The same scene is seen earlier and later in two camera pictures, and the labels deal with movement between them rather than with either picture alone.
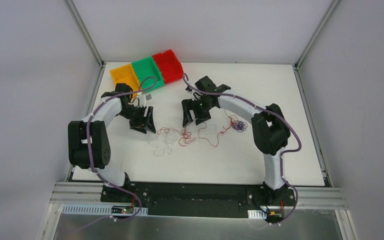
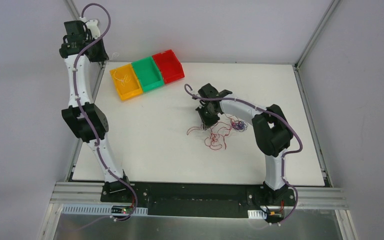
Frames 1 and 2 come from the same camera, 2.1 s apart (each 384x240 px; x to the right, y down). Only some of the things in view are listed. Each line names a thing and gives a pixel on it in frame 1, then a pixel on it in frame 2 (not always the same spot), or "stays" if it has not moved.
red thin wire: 186,132 to 216,140
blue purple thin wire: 240,126 stays
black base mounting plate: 196,199 stays
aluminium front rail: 302,197 stays
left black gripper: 140,115 to 74,40
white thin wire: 163,142 to 126,78
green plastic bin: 148,73 stays
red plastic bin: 169,66 stays
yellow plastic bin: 125,74 stays
